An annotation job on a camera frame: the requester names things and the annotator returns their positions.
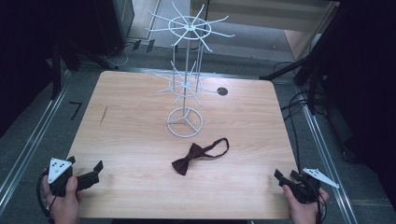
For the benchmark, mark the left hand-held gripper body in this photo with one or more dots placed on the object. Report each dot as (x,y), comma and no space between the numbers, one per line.
(59,175)

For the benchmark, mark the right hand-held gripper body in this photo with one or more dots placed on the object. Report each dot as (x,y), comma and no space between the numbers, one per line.
(308,186)

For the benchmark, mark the dark red bow tie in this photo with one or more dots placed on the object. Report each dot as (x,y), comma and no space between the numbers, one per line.
(190,156)

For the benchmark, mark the person's right hand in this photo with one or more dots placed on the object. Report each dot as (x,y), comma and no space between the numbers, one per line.
(303,213)

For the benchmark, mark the person's left hand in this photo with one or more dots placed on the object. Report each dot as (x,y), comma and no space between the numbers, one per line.
(65,207)

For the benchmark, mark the black metal stand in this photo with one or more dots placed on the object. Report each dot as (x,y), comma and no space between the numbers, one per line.
(306,67)
(56,71)

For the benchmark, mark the black round table grommet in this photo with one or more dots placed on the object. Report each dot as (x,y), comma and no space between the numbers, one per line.
(222,91)

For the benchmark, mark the dark cabinet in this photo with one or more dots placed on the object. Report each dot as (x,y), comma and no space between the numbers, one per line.
(113,26)

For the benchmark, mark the light wooden panel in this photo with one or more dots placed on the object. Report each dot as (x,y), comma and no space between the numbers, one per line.
(264,15)

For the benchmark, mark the metal floor rail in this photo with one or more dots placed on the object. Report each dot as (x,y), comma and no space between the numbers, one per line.
(330,168)
(28,143)

